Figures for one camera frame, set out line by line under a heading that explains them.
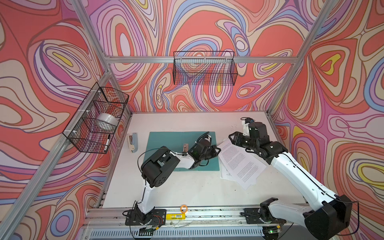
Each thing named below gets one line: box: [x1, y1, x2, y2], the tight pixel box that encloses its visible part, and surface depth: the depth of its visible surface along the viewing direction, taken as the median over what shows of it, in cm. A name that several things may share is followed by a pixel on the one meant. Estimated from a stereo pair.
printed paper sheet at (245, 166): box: [217, 140, 267, 190], surface depth 92 cm
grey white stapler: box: [127, 132, 138, 153], surface depth 101 cm
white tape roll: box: [96, 112, 119, 126], surface depth 75 cm
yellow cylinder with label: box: [165, 213, 186, 220], surface depth 74 cm
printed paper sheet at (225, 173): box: [219, 158, 258, 186], surface depth 90 cm
